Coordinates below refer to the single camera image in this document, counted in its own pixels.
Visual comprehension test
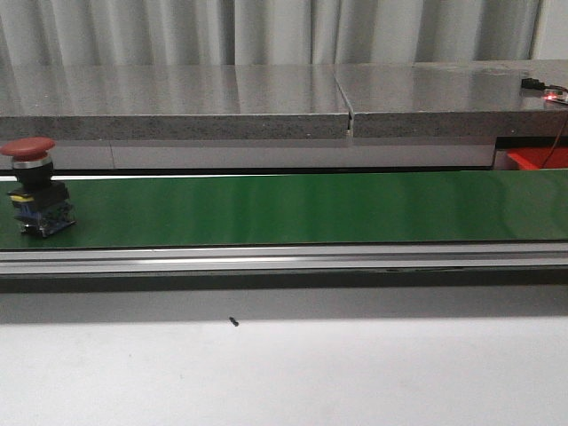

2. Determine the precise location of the red push button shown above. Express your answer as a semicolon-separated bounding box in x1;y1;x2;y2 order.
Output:
1;137;75;238

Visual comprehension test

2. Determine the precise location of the grey stone counter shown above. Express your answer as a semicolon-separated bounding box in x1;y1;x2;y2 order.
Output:
1;60;567;171

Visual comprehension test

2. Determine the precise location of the green conveyor belt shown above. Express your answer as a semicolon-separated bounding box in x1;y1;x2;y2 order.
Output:
1;170;567;275

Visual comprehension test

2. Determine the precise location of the red plastic tray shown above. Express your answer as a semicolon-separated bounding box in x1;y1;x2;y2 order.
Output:
507;147;568;170

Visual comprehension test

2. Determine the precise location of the small sensor circuit board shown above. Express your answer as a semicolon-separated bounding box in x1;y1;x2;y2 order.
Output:
521;77;567;105

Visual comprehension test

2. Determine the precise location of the white curtain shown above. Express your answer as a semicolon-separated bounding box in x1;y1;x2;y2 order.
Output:
0;0;568;67

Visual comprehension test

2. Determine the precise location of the red black sensor wire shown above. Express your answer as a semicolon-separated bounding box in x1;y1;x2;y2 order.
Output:
539;115;568;170

